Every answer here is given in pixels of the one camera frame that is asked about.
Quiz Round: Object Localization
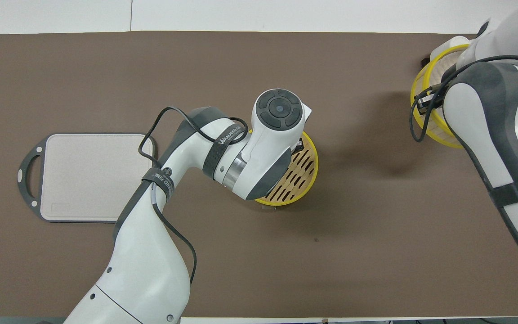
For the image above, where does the yellow-rimmed bamboo steamer tier, unlined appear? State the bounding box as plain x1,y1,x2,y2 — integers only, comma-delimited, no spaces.
254,130,319,207

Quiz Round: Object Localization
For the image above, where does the white steamer liner cloth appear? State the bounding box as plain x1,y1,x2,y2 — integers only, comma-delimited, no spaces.
433,47,467,87

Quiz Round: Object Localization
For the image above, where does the white cutting board, grey rim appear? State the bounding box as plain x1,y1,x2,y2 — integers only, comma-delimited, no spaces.
17,132,157,224

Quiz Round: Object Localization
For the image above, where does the brown table mat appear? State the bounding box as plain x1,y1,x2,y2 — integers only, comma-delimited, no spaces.
0,31,518,318

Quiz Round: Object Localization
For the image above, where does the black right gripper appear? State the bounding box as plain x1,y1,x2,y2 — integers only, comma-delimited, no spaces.
414,83,447,113

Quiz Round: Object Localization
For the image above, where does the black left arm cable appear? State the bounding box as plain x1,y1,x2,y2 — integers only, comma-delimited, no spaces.
138,106,249,287

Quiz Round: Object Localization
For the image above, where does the yellow-rimmed bamboo steamer tier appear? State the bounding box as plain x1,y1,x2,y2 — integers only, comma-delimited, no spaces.
254,130,319,207
411,44,472,149

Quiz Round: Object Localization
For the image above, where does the white plastic cup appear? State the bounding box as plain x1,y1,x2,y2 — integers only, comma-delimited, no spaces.
430,36,471,62

